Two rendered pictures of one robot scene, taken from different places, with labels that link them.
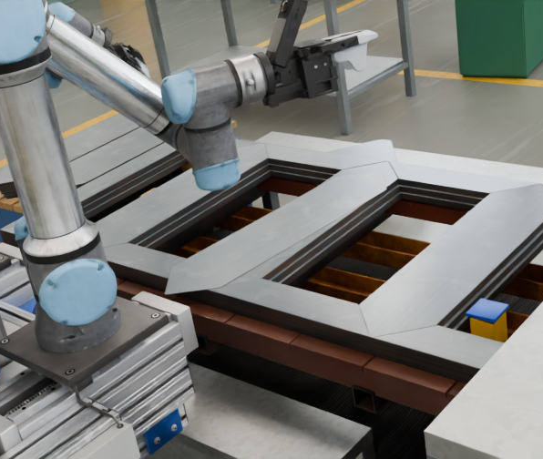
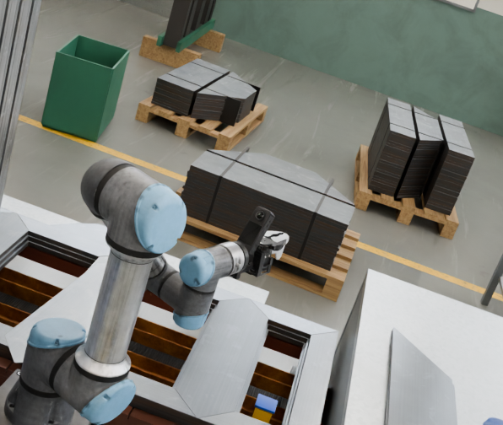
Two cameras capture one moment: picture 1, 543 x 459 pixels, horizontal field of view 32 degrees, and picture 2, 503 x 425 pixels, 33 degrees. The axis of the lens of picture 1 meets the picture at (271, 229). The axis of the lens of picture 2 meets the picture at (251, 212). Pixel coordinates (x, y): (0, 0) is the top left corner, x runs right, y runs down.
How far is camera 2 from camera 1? 1.20 m
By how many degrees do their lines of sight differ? 36
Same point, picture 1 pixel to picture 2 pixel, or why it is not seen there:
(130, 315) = not seen: hidden behind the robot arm
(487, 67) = (66, 125)
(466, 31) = (56, 91)
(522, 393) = not seen: outside the picture
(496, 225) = (235, 330)
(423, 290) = (213, 380)
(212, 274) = not seen: hidden behind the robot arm
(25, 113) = (141, 282)
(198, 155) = (192, 307)
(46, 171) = (132, 320)
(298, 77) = (251, 260)
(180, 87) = (207, 266)
